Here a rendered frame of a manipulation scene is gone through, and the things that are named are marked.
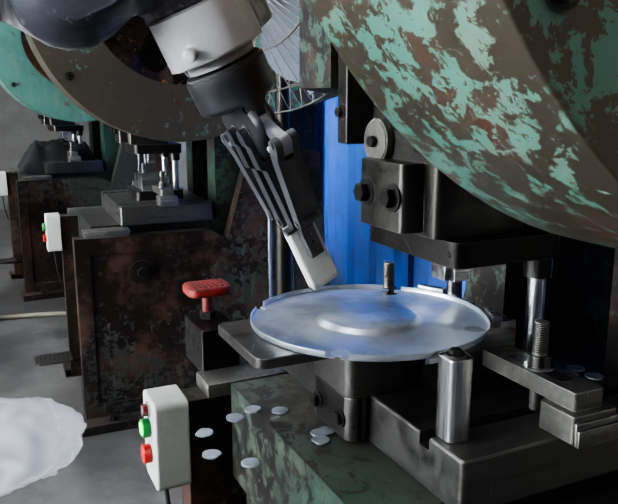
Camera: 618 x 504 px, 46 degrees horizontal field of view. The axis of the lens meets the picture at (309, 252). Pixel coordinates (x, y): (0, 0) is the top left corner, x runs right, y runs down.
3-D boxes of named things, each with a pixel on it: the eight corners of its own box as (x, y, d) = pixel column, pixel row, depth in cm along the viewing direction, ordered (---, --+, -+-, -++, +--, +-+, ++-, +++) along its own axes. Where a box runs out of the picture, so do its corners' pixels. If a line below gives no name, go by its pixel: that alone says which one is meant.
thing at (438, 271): (449, 283, 90) (450, 254, 90) (427, 274, 95) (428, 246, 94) (469, 280, 92) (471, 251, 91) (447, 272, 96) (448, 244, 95)
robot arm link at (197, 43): (164, 19, 57) (195, 83, 59) (292, -43, 61) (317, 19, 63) (125, 31, 68) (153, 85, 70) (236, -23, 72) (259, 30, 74)
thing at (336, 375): (259, 474, 79) (257, 355, 76) (218, 422, 91) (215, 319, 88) (449, 429, 89) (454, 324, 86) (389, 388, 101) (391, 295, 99)
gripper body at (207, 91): (170, 81, 67) (215, 169, 70) (201, 79, 60) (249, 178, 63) (238, 46, 69) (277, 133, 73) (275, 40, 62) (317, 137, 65)
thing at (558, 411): (578, 449, 72) (586, 351, 70) (472, 389, 87) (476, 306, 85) (621, 437, 75) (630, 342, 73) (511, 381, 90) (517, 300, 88)
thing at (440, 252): (453, 292, 81) (455, 244, 80) (365, 257, 99) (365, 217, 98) (562, 277, 88) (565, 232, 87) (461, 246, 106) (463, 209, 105)
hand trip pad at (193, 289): (192, 337, 112) (190, 290, 110) (181, 326, 117) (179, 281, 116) (235, 331, 115) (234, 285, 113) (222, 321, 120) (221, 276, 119)
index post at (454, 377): (449, 445, 73) (453, 355, 71) (432, 433, 76) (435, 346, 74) (471, 439, 75) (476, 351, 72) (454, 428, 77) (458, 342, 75)
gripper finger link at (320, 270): (309, 215, 71) (312, 216, 71) (335, 273, 74) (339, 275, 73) (284, 230, 70) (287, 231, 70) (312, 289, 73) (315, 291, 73)
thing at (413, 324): (210, 345, 80) (210, 339, 80) (295, 283, 107) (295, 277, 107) (477, 376, 72) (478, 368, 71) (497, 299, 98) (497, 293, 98)
